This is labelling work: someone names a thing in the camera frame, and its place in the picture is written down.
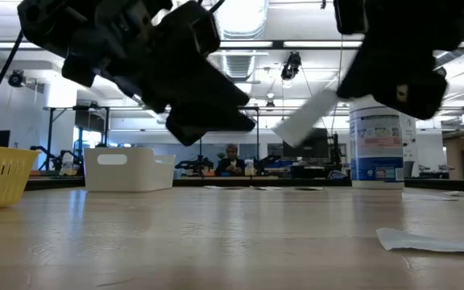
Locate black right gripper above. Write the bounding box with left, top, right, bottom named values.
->
left=333, top=0, right=464, bottom=121

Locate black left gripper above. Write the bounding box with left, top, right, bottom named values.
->
left=61, top=23, right=257, bottom=147

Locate small white packet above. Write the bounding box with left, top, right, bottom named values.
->
left=375, top=227, right=464, bottom=255

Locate person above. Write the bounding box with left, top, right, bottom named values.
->
left=214, top=143, right=246, bottom=177

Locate white pillar with poster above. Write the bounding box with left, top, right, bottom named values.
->
left=400, top=112, right=421, bottom=178

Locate white disinfectant wipes canister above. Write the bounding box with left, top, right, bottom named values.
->
left=348, top=98, right=405, bottom=190

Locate black computer monitor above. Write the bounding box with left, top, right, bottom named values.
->
left=283, top=127, right=330, bottom=160

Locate white plastic bin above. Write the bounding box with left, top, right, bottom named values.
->
left=82, top=147, right=176, bottom=193

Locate long white bandage packet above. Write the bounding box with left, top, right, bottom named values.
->
left=401, top=193, right=459, bottom=202

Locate yellow plastic basket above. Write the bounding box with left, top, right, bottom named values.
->
left=0, top=143, right=41, bottom=211

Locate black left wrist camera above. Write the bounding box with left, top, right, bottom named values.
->
left=159, top=1, right=222, bottom=57

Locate black overhead camera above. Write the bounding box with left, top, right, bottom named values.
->
left=280, top=51, right=302, bottom=81

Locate silver ceiling air duct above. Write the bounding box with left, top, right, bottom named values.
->
left=213, top=0, right=271, bottom=130

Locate black overhead frame bar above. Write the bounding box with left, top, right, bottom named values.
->
left=0, top=39, right=464, bottom=51

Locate black background workstation frame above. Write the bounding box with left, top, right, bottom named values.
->
left=41, top=105, right=352, bottom=178

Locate black ceiling camera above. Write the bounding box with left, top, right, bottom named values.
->
left=6, top=68, right=27, bottom=89

